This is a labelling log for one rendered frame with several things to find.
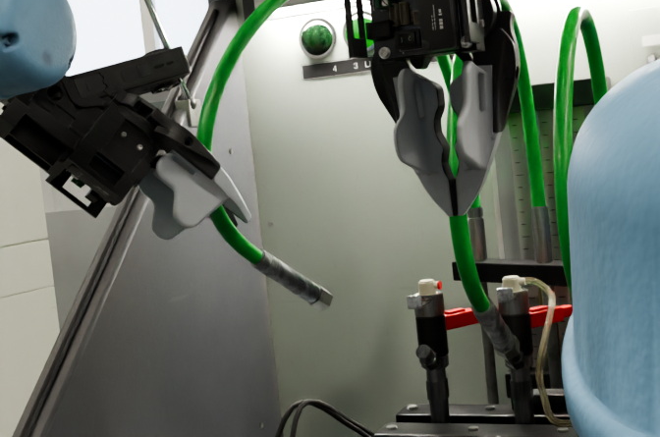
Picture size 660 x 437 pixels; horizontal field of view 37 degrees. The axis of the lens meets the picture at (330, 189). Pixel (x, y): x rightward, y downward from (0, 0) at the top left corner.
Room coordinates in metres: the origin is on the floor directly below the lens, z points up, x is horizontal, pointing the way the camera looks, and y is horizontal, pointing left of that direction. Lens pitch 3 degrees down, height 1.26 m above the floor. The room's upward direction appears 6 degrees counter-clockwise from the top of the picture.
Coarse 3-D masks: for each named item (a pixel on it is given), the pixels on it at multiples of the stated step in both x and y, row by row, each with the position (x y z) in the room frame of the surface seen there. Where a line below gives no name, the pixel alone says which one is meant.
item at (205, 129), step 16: (272, 0) 0.91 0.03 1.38; (288, 0) 0.93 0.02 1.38; (256, 16) 0.90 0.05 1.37; (240, 32) 0.88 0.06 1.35; (240, 48) 0.88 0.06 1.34; (224, 64) 0.87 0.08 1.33; (448, 64) 1.09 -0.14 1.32; (224, 80) 0.86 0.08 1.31; (448, 80) 1.09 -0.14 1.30; (208, 96) 0.85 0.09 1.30; (208, 112) 0.85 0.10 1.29; (208, 128) 0.85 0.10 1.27; (208, 144) 0.84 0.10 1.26; (480, 208) 1.11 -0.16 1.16; (224, 224) 0.85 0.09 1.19; (240, 240) 0.86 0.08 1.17; (256, 256) 0.87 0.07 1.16
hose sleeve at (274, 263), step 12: (264, 252) 0.88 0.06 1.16; (252, 264) 0.88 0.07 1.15; (264, 264) 0.88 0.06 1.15; (276, 264) 0.89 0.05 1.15; (276, 276) 0.89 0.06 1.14; (288, 276) 0.89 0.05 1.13; (300, 276) 0.91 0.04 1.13; (288, 288) 0.90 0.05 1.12; (300, 288) 0.91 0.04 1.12; (312, 288) 0.91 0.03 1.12; (312, 300) 0.92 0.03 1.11
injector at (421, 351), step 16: (432, 304) 0.92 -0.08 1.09; (416, 320) 0.93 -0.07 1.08; (432, 320) 0.92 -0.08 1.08; (432, 336) 0.92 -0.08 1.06; (416, 352) 0.90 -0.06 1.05; (432, 352) 0.91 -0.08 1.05; (448, 352) 0.93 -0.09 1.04; (432, 368) 0.92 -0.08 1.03; (432, 384) 0.92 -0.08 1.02; (432, 400) 0.92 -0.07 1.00; (432, 416) 0.93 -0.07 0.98; (448, 416) 0.93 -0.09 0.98
